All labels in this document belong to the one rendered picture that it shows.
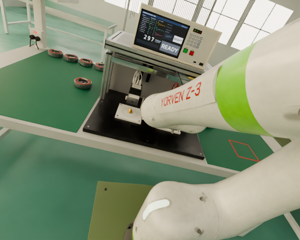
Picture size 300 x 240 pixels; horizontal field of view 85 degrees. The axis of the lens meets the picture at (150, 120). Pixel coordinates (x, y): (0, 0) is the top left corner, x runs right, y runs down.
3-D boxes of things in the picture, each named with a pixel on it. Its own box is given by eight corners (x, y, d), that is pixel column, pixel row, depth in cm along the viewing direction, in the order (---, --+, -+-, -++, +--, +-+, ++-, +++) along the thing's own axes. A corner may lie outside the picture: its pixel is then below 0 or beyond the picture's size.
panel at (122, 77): (190, 112, 126) (209, 75, 110) (105, 87, 116) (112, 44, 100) (190, 111, 127) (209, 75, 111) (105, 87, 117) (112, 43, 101)
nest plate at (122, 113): (140, 124, 94) (141, 122, 93) (114, 117, 92) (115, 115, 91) (142, 110, 106) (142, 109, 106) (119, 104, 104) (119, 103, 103)
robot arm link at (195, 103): (272, 137, 24) (277, 65, 25) (211, 127, 21) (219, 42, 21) (165, 130, 58) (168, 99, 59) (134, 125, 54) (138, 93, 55)
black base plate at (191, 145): (203, 160, 89) (205, 157, 87) (82, 131, 79) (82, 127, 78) (188, 114, 127) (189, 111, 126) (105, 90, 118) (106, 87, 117)
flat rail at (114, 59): (209, 92, 100) (211, 87, 98) (107, 60, 91) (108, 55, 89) (208, 91, 101) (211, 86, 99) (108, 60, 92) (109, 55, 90)
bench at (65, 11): (104, 64, 369) (109, 27, 328) (2, 33, 338) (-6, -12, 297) (112, 54, 443) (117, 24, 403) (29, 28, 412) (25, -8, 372)
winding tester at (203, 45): (204, 70, 96) (222, 32, 85) (131, 46, 90) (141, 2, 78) (191, 54, 128) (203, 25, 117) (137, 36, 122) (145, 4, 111)
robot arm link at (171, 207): (189, 258, 45) (228, 228, 34) (134, 271, 39) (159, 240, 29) (174, 209, 54) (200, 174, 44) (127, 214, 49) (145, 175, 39)
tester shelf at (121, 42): (218, 84, 98) (222, 77, 95) (104, 48, 88) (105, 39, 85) (200, 63, 134) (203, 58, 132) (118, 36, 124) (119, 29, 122)
